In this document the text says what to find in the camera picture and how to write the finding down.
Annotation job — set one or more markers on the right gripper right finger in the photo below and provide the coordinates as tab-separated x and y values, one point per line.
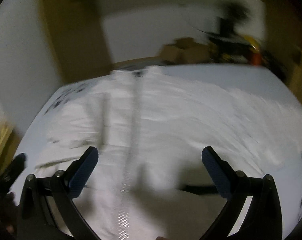
263	219

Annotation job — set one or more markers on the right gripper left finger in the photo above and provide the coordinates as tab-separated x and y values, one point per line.
35	217

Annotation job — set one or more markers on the white puffer jacket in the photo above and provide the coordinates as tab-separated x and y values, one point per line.
153	134

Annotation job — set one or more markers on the cardboard box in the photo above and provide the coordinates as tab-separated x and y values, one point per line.
184	51

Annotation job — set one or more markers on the black standing fan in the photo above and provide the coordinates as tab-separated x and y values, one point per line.
233	13

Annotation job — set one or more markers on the wooden wardrobe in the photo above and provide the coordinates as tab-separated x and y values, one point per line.
76	38

